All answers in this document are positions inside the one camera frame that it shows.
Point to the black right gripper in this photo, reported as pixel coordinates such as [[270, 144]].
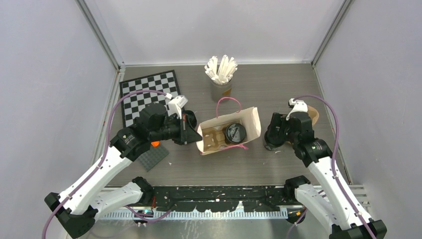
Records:
[[278, 119]]

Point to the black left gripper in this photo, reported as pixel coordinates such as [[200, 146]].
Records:
[[186, 135]]

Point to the single brown pulp carrier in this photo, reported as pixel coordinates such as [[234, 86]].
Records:
[[213, 139]]

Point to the single black cup lid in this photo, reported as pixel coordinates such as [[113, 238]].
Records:
[[235, 133]]

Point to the pink cakes paper bag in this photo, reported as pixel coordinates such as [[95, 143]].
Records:
[[248, 117]]

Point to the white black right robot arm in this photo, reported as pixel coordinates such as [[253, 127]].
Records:
[[337, 209]]

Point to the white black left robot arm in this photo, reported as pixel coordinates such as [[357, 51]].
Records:
[[78, 207]]

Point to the black lid stack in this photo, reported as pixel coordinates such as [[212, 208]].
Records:
[[192, 120]]

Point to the orange curved pipe piece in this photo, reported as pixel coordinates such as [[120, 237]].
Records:
[[155, 143]]

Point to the grey studded baseplate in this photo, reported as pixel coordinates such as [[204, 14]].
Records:
[[152, 157]]

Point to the grey holder cup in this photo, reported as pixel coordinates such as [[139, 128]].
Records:
[[219, 91]]

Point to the black white chessboard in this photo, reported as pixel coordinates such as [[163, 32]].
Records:
[[131, 106]]

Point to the white wrapped stirrers bundle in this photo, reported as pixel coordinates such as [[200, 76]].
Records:
[[221, 71]]

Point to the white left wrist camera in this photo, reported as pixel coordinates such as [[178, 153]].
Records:
[[176, 104]]

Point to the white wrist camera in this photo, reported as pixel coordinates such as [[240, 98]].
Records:
[[296, 106], [176, 104]]

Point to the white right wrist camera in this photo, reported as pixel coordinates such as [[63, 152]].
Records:
[[296, 106]]

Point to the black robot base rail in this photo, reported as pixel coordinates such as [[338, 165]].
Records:
[[219, 198]]

